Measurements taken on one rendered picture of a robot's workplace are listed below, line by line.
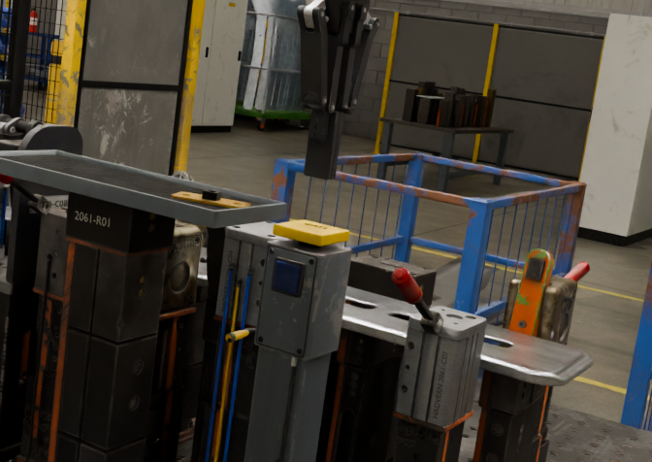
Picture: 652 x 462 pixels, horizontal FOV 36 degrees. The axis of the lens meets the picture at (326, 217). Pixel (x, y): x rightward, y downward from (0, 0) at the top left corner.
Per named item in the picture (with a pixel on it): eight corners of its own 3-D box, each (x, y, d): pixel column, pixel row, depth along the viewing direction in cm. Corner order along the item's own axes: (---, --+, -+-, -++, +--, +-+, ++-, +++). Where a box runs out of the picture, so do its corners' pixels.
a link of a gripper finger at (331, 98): (357, 2, 99) (350, 0, 98) (341, 115, 101) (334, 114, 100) (323, -2, 101) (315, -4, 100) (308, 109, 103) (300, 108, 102)
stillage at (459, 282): (384, 350, 472) (414, 150, 456) (548, 398, 435) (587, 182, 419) (242, 412, 368) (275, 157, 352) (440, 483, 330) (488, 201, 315)
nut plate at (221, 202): (251, 206, 113) (252, 195, 113) (241, 210, 109) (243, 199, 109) (181, 193, 115) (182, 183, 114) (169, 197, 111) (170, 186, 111)
